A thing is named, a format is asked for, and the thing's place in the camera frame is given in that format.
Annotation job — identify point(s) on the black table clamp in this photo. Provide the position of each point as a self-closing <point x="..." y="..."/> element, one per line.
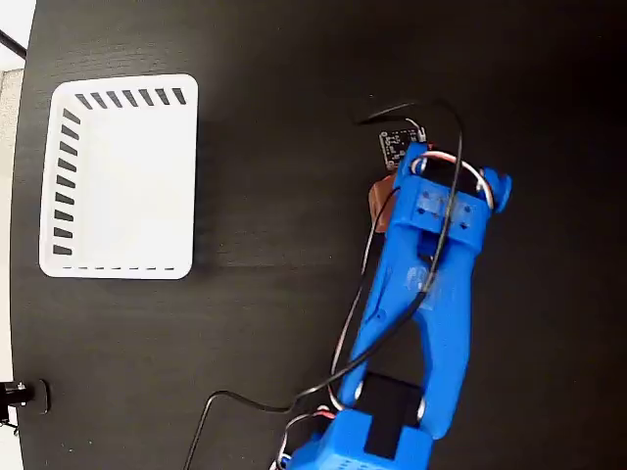
<point x="36" y="395"/>

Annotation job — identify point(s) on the black rod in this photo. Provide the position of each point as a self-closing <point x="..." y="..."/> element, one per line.
<point x="12" y="43"/>

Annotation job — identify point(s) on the small black camera circuit board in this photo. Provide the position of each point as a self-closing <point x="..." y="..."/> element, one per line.
<point x="394" y="147"/>

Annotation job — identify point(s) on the white plastic basket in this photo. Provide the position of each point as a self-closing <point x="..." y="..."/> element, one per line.
<point x="137" y="186"/>

